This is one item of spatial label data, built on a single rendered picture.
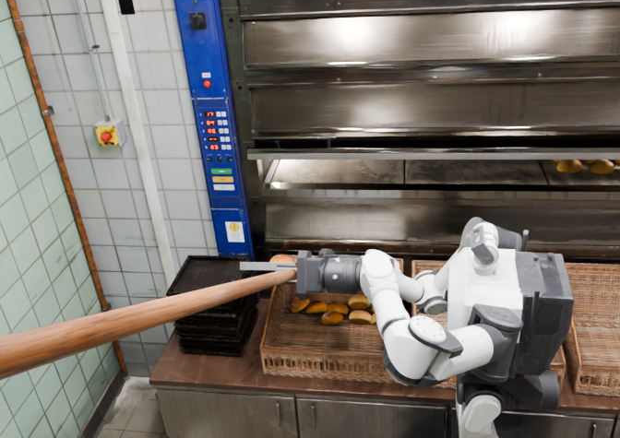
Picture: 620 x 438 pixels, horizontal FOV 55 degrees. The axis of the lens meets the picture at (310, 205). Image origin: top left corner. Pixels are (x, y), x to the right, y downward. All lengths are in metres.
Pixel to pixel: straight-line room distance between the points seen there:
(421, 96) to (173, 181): 1.11
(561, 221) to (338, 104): 1.03
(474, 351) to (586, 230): 1.42
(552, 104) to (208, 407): 1.81
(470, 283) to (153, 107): 1.51
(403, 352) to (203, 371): 1.46
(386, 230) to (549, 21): 1.03
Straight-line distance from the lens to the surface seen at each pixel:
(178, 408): 2.71
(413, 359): 1.25
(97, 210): 2.90
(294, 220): 2.61
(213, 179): 2.55
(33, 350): 0.50
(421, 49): 2.25
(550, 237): 2.64
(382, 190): 2.48
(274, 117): 2.39
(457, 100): 2.34
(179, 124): 2.53
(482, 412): 1.87
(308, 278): 1.48
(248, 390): 2.51
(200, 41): 2.35
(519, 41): 2.29
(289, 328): 2.70
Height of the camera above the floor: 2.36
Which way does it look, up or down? 29 degrees down
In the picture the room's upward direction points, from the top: 4 degrees counter-clockwise
